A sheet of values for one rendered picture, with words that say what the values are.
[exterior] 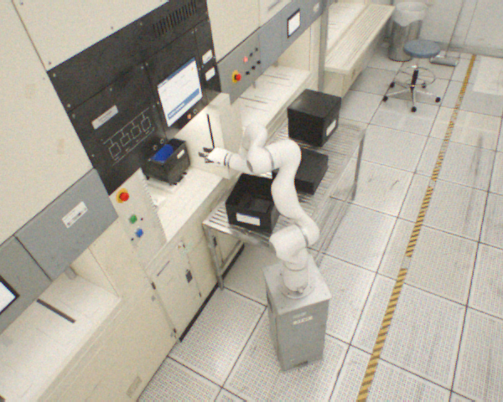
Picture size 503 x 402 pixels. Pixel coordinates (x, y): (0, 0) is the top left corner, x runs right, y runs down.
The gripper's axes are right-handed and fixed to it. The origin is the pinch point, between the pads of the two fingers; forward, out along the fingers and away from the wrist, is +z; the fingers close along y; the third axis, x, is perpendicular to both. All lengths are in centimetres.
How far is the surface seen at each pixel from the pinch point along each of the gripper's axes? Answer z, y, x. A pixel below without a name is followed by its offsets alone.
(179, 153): 21.9, 3.9, -10.7
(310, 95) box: -21, 102, -18
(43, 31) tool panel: 3, -56, 87
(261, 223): -36, -6, -35
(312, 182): -50, 33, -33
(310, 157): -40, 56, -33
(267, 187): -26.6, 19.6, -33.4
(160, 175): 27.5, -10.5, -18.1
